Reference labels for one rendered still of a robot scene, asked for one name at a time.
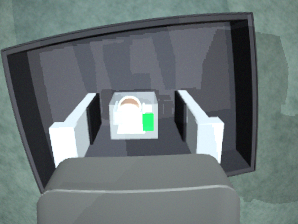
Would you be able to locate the dark grey tray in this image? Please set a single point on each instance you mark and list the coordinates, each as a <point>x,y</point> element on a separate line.
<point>212,56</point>

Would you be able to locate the grey relay with green button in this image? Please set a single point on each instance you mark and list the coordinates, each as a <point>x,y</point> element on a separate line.
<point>134,115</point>

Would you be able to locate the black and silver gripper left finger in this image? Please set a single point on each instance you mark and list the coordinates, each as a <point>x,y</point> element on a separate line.
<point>72,137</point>

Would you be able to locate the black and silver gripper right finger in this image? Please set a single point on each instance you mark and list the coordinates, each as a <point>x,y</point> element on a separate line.
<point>202,134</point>

